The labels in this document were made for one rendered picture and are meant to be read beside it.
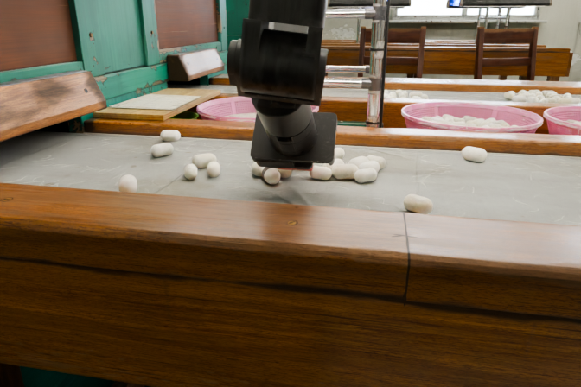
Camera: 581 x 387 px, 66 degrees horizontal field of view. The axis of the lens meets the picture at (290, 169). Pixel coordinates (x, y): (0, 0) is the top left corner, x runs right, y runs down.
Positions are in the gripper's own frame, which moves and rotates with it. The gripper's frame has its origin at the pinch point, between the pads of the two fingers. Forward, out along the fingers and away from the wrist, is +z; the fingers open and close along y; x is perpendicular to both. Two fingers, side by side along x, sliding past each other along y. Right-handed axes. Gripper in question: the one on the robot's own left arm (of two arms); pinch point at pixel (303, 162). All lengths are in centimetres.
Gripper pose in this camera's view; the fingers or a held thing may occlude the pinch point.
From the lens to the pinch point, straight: 63.0
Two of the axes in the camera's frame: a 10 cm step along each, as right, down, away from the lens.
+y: -9.8, -0.5, 1.8
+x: -1.1, 9.4, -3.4
